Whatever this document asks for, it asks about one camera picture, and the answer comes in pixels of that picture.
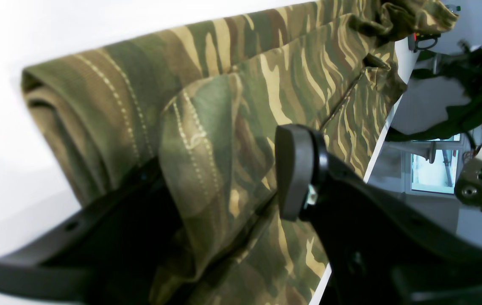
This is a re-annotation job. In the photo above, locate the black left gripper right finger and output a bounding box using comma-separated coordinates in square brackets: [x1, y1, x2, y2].
[275, 124, 482, 305]

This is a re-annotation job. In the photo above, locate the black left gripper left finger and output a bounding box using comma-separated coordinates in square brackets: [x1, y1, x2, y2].
[0, 159, 180, 305]

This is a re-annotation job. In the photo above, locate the camouflage T-shirt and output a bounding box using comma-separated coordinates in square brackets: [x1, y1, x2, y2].
[21, 0, 458, 305]

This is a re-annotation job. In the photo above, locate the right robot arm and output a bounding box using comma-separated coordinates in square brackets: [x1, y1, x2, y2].
[386, 40, 482, 210]

